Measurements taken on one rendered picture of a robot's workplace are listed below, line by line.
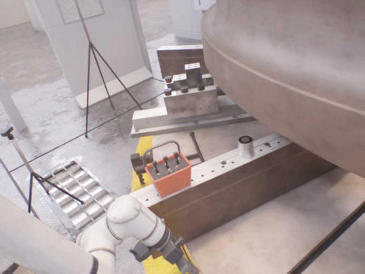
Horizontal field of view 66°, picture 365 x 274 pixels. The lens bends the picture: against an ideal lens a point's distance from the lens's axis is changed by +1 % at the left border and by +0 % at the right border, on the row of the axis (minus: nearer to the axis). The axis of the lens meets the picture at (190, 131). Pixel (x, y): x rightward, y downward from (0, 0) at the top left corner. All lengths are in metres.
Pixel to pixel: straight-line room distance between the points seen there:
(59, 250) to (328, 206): 1.49
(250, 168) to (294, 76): 0.54
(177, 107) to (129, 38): 2.39
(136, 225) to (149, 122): 1.78
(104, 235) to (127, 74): 3.89
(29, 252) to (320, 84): 1.08
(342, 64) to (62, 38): 3.49
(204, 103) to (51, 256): 1.87
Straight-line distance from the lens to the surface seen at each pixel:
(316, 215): 1.79
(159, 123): 2.53
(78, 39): 4.20
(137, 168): 2.14
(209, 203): 1.53
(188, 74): 2.37
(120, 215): 0.81
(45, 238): 0.69
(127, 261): 2.08
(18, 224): 0.66
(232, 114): 2.53
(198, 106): 2.36
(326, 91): 1.20
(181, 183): 1.37
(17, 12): 14.61
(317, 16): 1.27
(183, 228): 1.57
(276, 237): 1.67
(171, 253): 0.92
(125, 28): 4.52
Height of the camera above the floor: 1.66
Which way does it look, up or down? 33 degrees down
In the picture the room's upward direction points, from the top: 10 degrees counter-clockwise
